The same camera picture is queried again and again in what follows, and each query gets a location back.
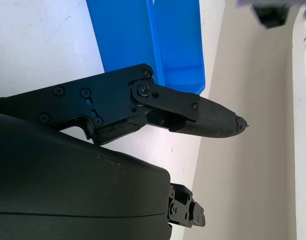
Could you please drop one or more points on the blue plastic tray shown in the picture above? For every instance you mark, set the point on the blue plastic tray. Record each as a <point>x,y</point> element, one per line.
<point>172,37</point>

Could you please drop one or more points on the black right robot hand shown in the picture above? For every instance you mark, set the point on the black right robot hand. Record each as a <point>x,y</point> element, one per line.
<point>67,180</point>

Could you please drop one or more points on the purple trash bag roll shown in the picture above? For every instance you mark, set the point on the purple trash bag roll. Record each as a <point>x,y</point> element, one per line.
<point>244,2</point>

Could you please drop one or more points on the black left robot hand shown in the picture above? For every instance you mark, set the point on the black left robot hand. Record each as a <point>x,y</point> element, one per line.
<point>273,12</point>

